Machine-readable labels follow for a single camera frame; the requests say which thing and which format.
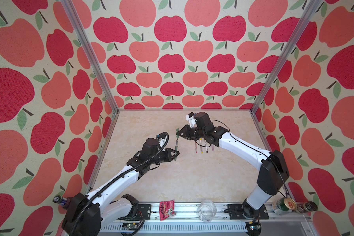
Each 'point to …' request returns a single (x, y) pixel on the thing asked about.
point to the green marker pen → (176, 147)
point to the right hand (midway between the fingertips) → (179, 132)
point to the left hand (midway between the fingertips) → (181, 154)
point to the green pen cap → (177, 130)
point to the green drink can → (286, 204)
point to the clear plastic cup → (207, 210)
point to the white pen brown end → (205, 144)
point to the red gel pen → (195, 147)
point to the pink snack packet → (166, 209)
